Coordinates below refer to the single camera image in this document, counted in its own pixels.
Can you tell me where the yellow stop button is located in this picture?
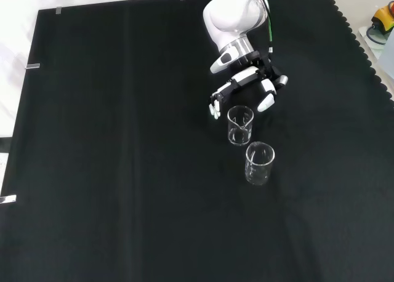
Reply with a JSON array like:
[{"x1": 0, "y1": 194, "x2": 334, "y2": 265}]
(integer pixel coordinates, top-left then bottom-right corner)
[{"x1": 371, "y1": 0, "x2": 394, "y2": 33}]

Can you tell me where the dark stop button cable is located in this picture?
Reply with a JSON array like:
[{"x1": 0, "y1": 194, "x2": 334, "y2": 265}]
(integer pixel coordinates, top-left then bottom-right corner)
[{"x1": 365, "y1": 25, "x2": 387, "y2": 44}]

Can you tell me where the pale board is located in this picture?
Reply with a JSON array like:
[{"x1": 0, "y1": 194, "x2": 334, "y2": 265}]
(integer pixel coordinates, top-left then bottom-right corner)
[{"x1": 377, "y1": 29, "x2": 394, "y2": 79}]

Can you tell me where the clear glass beaker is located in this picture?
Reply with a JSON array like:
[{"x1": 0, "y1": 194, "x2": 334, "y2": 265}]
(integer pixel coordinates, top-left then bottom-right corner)
[
  {"x1": 244, "y1": 141, "x2": 276, "y2": 186},
  {"x1": 227, "y1": 105, "x2": 254, "y2": 146}
]

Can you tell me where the black cloth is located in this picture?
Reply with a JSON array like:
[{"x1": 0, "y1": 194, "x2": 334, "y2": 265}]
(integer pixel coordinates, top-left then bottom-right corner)
[{"x1": 0, "y1": 0, "x2": 394, "y2": 282}]

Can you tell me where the green cable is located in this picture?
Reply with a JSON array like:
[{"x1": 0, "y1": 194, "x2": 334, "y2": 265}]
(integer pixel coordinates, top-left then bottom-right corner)
[{"x1": 261, "y1": 0, "x2": 275, "y2": 54}]

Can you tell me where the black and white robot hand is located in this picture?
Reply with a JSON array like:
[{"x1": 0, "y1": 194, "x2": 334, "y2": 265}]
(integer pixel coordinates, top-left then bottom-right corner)
[{"x1": 209, "y1": 52, "x2": 279, "y2": 120}]

